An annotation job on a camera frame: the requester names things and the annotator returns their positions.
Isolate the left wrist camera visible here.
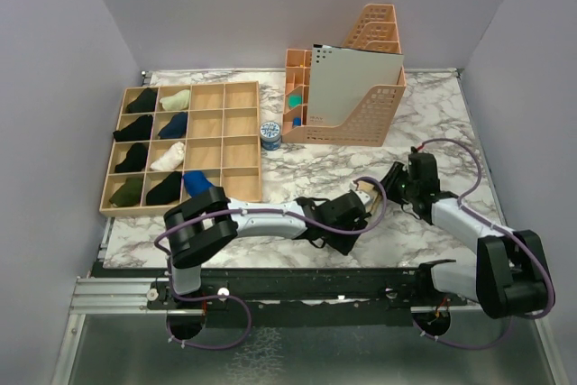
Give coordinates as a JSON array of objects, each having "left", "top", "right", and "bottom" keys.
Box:
[{"left": 354, "top": 190, "right": 373, "bottom": 208}]

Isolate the pale green rolled sock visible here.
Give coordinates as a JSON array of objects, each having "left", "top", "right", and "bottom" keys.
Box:
[{"left": 160, "top": 89, "right": 190, "bottom": 111}]

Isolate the beige underwear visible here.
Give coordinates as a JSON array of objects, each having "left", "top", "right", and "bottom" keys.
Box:
[{"left": 355, "top": 181, "right": 381, "bottom": 214}]

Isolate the peach file organizer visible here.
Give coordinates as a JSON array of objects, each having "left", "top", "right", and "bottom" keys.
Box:
[{"left": 282, "top": 4, "right": 406, "bottom": 146}]

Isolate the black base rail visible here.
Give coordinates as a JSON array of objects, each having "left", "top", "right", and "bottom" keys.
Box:
[{"left": 147, "top": 268, "right": 464, "bottom": 327}]

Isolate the grey white folder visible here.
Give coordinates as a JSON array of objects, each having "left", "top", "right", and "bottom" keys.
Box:
[{"left": 307, "top": 44, "right": 404, "bottom": 126}]

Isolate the wooden compartment tray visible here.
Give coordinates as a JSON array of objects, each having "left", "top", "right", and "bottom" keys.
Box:
[{"left": 100, "top": 81, "right": 262, "bottom": 216}]

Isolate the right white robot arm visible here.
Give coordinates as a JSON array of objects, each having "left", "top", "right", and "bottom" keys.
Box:
[{"left": 381, "top": 151, "right": 554, "bottom": 318}]

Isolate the black rolled sock top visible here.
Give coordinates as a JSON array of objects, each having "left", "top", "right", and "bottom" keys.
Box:
[{"left": 125, "top": 87, "right": 157, "bottom": 114}]

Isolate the blue boxer underwear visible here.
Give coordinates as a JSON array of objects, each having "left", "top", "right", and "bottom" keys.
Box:
[{"left": 182, "top": 170, "right": 213, "bottom": 197}]

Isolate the navy rolled sock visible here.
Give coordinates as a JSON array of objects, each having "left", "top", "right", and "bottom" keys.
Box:
[{"left": 158, "top": 112, "right": 188, "bottom": 140}]

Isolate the dark green rolled sock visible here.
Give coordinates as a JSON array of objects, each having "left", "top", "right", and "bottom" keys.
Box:
[{"left": 109, "top": 177, "right": 143, "bottom": 207}]

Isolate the aluminium extrusion rail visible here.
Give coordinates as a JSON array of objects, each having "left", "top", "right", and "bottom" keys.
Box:
[{"left": 69, "top": 278, "right": 153, "bottom": 315}]

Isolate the black rolled sock bottom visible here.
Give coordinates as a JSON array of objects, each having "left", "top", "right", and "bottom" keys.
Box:
[{"left": 145, "top": 171, "right": 182, "bottom": 206}]

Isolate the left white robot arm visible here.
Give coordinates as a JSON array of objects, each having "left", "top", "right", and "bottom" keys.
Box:
[{"left": 163, "top": 187, "right": 372, "bottom": 308}]

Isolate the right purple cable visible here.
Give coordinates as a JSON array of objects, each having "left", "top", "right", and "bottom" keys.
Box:
[{"left": 412, "top": 137, "right": 558, "bottom": 350}]

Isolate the black rolled sock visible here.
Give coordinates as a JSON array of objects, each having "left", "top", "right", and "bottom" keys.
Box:
[
  {"left": 113, "top": 115, "right": 153, "bottom": 142},
  {"left": 145, "top": 171, "right": 182, "bottom": 206},
  {"left": 125, "top": 87, "right": 157, "bottom": 114},
  {"left": 114, "top": 142, "right": 148, "bottom": 173}
]

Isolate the white rolled sock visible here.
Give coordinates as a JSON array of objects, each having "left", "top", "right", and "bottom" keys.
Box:
[{"left": 149, "top": 142, "right": 185, "bottom": 171}]

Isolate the blue patterned round tin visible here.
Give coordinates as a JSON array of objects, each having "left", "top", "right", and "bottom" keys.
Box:
[{"left": 260, "top": 121, "right": 282, "bottom": 151}]

